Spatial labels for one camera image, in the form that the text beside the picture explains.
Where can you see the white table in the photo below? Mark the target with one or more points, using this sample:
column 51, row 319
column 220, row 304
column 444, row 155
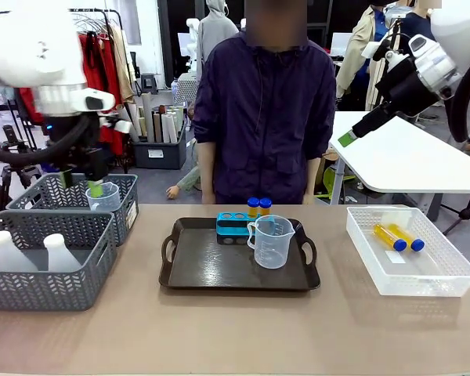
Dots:
column 407, row 164

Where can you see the yellow tube with blue cap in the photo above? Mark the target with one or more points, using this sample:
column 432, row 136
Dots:
column 407, row 236
column 265, row 207
column 385, row 235
column 253, row 207

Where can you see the beige garment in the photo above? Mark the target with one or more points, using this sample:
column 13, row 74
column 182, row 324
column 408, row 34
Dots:
column 123, row 70

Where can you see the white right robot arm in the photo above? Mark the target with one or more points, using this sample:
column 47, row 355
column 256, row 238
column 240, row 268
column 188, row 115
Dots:
column 438, row 66

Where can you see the black stool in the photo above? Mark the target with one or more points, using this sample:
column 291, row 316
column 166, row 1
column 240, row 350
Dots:
column 149, row 82

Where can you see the green office chair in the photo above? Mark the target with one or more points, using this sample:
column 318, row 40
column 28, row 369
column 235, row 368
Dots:
column 331, row 180

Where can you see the red dress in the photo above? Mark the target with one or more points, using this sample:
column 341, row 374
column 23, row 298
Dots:
column 102, row 66

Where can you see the person's right forearm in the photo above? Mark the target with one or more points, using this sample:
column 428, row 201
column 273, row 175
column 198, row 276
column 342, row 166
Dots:
column 207, row 172

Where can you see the mannequin in navy sweater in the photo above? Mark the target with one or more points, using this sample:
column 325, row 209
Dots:
column 417, row 23

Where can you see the white mannequin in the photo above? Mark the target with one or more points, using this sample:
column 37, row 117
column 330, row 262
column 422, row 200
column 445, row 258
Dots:
column 194, row 43

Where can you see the child mannequin in grey sweater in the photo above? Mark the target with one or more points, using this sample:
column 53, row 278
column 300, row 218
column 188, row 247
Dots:
column 188, row 180

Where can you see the clear plastic measuring cup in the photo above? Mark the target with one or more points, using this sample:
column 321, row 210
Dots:
column 272, row 250
column 109, row 197

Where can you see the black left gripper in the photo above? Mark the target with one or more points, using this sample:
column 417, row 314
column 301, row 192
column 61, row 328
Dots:
column 72, row 135

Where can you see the white plastic bottle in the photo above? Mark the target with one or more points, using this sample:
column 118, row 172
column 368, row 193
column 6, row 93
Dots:
column 8, row 254
column 60, row 256

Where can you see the mannequin in grey hoodie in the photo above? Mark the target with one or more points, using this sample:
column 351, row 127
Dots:
column 215, row 35

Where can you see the black light stand tripod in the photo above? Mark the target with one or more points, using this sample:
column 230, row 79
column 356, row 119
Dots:
column 465, row 214

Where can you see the black scarf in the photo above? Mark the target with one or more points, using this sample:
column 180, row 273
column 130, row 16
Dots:
column 92, row 51

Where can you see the grey plastic basket with label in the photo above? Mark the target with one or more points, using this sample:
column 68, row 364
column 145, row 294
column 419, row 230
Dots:
column 125, row 196

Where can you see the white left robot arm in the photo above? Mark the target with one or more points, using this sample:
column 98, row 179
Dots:
column 23, row 51

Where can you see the black camera on tripod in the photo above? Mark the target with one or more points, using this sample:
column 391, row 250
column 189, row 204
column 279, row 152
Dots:
column 9, row 135

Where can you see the dark brown serving tray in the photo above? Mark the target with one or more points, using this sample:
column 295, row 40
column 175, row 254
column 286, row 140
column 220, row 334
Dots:
column 219, row 270

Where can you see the pale cone paper roll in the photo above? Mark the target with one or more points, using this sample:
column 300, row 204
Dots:
column 135, row 131

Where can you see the blue test tube rack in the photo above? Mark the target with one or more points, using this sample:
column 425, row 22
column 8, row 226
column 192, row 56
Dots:
column 231, row 229

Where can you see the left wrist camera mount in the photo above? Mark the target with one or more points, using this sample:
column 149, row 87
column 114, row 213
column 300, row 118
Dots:
column 121, row 126

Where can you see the red shirt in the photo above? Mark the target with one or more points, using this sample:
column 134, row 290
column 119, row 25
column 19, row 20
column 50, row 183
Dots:
column 27, row 102

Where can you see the person's left forearm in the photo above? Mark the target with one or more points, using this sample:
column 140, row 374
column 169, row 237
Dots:
column 312, row 180

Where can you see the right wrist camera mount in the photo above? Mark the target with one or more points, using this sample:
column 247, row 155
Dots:
column 393, row 60

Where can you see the mannequin in beige trench coat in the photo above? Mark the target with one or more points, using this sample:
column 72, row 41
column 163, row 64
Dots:
column 356, row 58

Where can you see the person in purple jacket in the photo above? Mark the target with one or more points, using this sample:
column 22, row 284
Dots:
column 262, row 117

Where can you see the brown paper roll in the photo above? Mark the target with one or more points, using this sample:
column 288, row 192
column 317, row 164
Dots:
column 157, row 127

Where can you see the cream coat with black trim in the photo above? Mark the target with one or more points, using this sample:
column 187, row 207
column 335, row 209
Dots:
column 372, row 94

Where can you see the white paper roll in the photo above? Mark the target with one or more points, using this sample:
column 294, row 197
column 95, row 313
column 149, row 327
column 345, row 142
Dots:
column 166, row 127

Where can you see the white plastic basket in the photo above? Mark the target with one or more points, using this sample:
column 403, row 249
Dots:
column 434, row 282

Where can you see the black clothes rack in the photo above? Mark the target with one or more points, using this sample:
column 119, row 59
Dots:
column 98, row 10

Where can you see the dark grey storage bin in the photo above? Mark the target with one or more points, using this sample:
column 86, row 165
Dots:
column 160, row 154

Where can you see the large grey plastic basket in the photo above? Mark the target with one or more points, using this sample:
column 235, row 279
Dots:
column 43, row 291

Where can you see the tall grey paper roll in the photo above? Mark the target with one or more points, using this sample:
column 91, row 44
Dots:
column 149, row 117

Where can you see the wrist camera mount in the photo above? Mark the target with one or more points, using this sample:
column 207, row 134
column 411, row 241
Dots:
column 121, row 126
column 393, row 60

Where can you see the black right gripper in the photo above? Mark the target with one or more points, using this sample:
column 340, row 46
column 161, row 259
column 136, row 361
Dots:
column 405, row 90

